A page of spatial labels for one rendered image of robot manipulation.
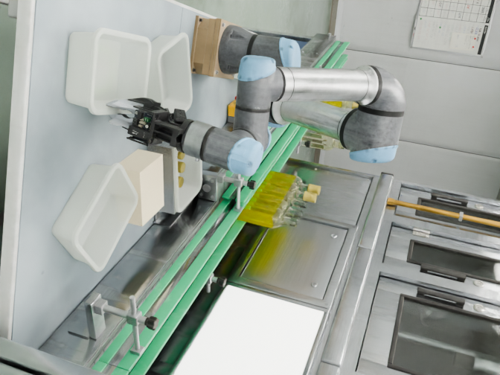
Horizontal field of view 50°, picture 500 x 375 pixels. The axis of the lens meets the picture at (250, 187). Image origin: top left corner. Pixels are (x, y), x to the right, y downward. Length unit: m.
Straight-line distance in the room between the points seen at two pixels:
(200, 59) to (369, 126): 0.60
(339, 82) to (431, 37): 6.34
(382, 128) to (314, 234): 0.71
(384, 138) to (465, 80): 6.37
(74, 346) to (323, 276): 0.83
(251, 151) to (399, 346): 0.86
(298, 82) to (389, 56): 6.53
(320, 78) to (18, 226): 0.70
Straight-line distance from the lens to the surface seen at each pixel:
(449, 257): 2.08
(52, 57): 1.16
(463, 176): 8.28
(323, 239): 1.95
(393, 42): 7.63
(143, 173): 1.39
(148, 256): 1.55
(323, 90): 1.22
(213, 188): 1.74
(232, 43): 1.68
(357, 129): 1.40
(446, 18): 7.51
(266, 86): 1.13
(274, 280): 1.75
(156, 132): 1.10
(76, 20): 1.21
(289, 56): 1.63
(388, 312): 1.78
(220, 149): 1.06
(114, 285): 1.47
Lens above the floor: 1.46
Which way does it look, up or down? 16 degrees down
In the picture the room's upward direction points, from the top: 103 degrees clockwise
